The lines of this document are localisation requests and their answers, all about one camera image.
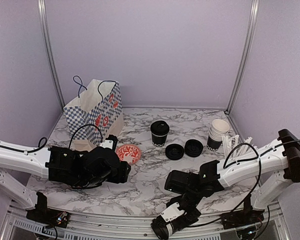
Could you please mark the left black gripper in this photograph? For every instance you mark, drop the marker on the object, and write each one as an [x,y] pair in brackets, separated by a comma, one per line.
[120,175]

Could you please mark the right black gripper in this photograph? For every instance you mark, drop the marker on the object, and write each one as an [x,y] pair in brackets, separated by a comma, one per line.
[194,216]

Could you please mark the stack of black lids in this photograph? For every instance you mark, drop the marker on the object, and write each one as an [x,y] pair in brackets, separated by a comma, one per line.
[193,148]

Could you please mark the black paper coffee cup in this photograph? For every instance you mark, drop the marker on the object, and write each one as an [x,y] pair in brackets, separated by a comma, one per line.
[158,141]

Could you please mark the black plastic cup lid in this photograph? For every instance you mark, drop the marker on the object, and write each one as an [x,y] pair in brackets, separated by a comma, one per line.
[159,128]

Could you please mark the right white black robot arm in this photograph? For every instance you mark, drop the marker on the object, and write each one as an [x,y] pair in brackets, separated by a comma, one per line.
[281,157]

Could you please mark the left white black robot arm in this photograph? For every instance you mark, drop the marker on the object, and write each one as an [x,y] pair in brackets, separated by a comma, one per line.
[27,160]

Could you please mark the red floral ceramic bowl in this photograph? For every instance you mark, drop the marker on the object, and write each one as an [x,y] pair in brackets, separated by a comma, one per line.
[129,153]

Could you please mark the blue checkered paper bag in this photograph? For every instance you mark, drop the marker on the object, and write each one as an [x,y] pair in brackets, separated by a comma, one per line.
[94,114]

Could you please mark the stack of black paper cups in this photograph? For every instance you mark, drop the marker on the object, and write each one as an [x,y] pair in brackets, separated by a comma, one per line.
[219,128]

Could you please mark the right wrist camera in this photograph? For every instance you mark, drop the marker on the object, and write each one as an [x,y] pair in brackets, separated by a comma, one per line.
[172,212]

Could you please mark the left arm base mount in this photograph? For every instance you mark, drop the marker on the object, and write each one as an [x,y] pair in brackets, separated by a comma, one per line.
[42,214]

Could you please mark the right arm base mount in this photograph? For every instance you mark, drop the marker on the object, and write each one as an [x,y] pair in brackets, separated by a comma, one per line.
[240,218]

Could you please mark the aluminium front frame rail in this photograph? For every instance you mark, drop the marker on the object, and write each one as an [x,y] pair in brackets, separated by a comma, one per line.
[88,226]

